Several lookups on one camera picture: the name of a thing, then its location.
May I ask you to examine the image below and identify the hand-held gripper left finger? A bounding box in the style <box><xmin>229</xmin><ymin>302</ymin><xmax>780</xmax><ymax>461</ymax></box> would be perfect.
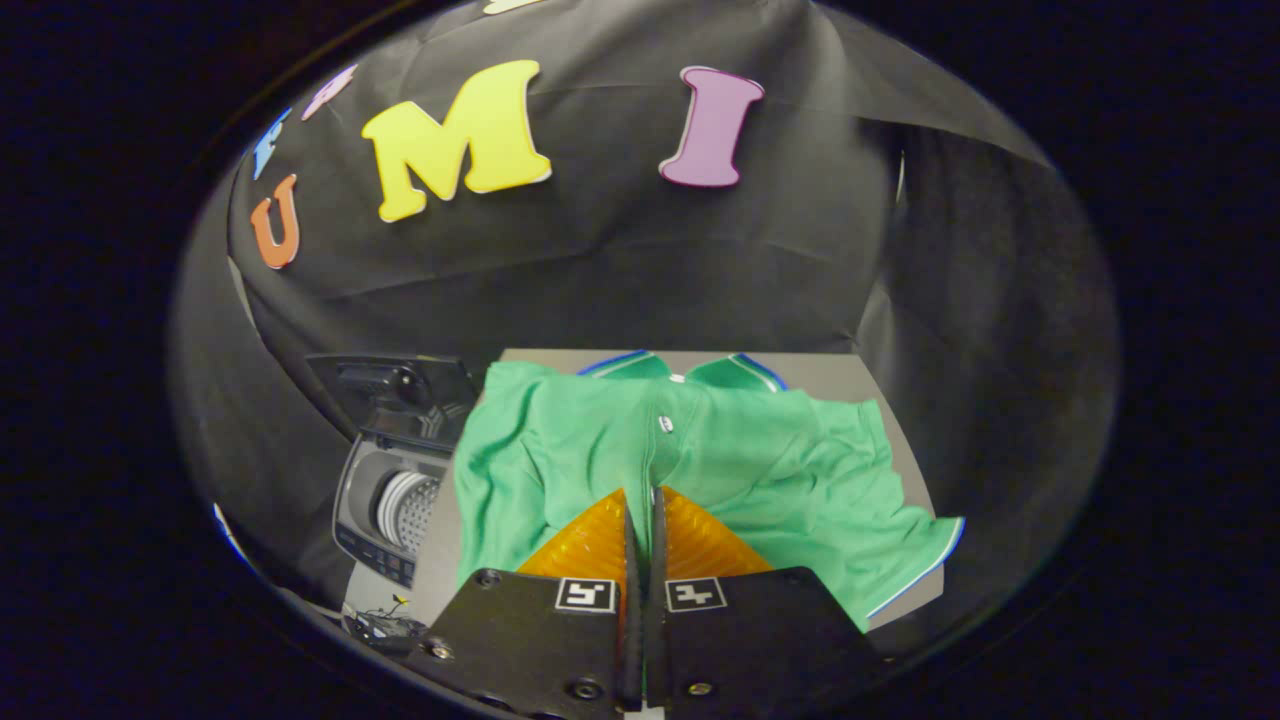
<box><xmin>405</xmin><ymin>488</ymin><xmax>646</xmax><ymax>719</ymax></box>

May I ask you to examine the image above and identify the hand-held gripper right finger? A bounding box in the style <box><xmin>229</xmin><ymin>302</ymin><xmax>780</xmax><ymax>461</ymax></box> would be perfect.
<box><xmin>645</xmin><ymin>486</ymin><xmax>891</xmax><ymax>716</ymax></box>

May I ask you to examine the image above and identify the green polo shirt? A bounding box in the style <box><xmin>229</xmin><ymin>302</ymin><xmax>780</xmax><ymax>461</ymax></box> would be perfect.
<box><xmin>453</xmin><ymin>350</ymin><xmax>966</xmax><ymax>633</ymax></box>

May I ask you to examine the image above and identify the grey washing machine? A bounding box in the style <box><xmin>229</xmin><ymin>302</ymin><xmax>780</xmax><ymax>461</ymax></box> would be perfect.
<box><xmin>332</xmin><ymin>430</ymin><xmax>456</xmax><ymax>589</ymax></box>

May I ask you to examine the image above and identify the dark washing machine lid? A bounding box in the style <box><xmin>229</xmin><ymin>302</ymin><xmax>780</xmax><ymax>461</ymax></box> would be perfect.
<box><xmin>305</xmin><ymin>352</ymin><xmax>481</xmax><ymax>451</ymax></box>

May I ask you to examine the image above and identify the beige cabinet with dark top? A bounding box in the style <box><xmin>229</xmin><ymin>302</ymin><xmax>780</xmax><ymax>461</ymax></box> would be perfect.
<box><xmin>410</xmin><ymin>348</ymin><xmax>946</xmax><ymax>631</ymax></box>

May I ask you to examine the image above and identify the white and blue object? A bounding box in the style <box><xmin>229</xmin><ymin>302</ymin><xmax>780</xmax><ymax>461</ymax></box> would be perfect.
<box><xmin>212</xmin><ymin>503</ymin><xmax>263</xmax><ymax>573</ymax></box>

